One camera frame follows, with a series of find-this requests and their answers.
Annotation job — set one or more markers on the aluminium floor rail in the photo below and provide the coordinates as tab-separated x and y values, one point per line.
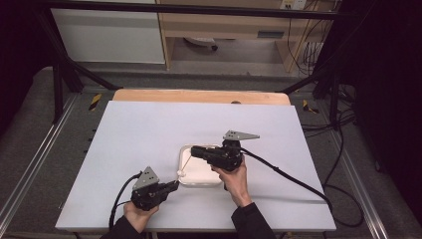
361	192
36	156

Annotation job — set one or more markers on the thin wooden stick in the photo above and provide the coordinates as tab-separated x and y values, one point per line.
186	163

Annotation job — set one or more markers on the light wooden desk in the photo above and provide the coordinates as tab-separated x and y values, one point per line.
229	30

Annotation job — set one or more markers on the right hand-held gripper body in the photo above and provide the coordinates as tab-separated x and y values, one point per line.
225	156

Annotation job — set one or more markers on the wooden board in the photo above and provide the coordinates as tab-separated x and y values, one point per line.
199	97

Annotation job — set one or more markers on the white cabinet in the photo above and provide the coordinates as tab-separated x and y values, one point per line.
106	36

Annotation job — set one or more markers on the white power strip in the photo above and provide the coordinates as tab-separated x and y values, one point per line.
293	4

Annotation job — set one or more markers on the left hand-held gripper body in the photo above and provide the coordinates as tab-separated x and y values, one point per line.
146	192

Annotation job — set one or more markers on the person's left hand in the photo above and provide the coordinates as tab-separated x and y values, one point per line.
137	215

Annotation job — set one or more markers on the black metal frame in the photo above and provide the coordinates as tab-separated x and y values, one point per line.
185	9

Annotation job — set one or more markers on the office chair base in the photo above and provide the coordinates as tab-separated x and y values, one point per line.
200	41

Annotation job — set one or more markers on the white cotton ball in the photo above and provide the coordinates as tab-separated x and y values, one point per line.
180	173

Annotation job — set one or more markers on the person's right hand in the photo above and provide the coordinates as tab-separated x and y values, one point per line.
235	184

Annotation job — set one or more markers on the cream enamel tray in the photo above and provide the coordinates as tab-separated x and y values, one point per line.
202	174

